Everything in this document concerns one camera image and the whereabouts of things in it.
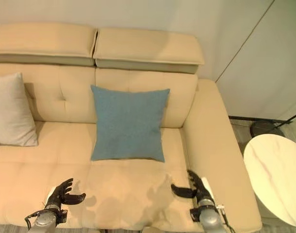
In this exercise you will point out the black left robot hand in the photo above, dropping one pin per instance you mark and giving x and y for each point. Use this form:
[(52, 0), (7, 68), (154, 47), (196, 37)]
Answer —
[(63, 193)]

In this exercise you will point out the round white marble side table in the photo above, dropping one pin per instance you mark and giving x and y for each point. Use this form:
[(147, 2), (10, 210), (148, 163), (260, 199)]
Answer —
[(275, 179)]

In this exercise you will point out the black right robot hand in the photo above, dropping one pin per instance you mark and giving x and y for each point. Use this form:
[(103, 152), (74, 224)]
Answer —
[(196, 187)]

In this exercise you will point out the black floor lamp base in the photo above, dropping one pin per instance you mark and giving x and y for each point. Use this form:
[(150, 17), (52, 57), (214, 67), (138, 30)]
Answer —
[(265, 128)]

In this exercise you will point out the light grey cushion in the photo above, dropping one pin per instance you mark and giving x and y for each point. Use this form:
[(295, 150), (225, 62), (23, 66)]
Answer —
[(11, 110)]

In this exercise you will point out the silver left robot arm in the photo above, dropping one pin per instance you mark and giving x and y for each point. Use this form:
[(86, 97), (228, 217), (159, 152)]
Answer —
[(44, 218)]

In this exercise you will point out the blue square cushion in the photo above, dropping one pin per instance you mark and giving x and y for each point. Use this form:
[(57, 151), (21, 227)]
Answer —
[(130, 123)]

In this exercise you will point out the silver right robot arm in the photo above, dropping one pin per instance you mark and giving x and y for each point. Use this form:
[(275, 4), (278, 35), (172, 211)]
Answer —
[(209, 214)]

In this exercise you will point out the beige sofa headrest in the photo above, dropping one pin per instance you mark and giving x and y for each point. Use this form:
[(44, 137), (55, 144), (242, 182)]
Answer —
[(42, 44), (148, 49)]

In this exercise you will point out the black floor lamp pole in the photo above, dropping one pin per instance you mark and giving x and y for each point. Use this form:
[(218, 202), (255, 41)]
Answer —
[(290, 120)]

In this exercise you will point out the beige leather sofa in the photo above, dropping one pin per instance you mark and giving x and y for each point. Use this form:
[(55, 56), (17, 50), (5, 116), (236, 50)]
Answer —
[(119, 136)]

